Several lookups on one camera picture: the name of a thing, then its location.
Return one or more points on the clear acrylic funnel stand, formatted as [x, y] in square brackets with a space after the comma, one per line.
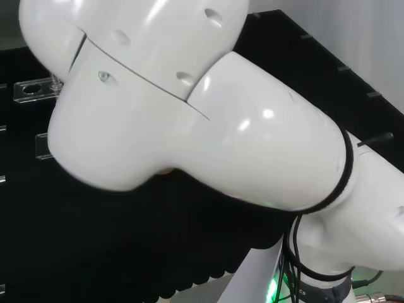
[34, 91]

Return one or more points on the black bench cloth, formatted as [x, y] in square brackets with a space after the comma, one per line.
[94, 236]

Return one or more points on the grey robot pedestal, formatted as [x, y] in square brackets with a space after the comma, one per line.
[252, 277]

